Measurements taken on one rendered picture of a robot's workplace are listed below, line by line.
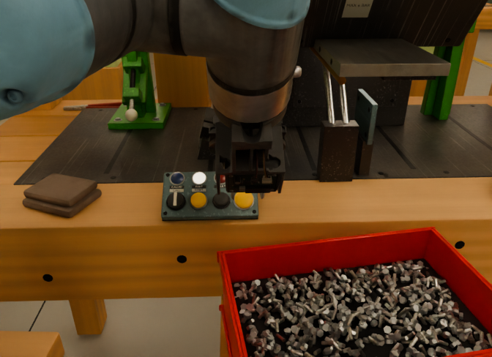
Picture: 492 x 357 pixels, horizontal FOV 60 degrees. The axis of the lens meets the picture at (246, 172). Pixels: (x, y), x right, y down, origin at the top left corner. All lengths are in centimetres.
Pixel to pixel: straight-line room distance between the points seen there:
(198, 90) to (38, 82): 103
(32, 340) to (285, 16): 48
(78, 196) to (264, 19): 51
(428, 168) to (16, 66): 80
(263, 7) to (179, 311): 160
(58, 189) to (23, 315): 126
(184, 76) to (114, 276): 63
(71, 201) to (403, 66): 54
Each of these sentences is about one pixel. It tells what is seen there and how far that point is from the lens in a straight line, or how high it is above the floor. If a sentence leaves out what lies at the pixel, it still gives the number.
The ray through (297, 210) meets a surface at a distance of 69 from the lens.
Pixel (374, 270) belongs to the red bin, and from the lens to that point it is 62.
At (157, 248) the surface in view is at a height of 86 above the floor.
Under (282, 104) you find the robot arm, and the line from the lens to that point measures 37.
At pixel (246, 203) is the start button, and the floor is 93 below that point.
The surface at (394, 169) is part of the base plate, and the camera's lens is 86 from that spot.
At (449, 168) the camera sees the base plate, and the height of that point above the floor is 90.
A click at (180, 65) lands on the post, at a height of 100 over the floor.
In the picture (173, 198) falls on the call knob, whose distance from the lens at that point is 66.
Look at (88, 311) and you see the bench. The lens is 171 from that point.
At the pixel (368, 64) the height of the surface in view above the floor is 113.
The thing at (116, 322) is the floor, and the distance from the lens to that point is 181.
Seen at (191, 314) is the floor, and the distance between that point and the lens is 178.
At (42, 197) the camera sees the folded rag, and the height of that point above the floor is 93.
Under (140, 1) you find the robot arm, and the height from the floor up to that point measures 124.
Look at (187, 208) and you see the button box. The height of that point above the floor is 92.
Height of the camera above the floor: 127
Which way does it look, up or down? 27 degrees down
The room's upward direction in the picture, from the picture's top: straight up
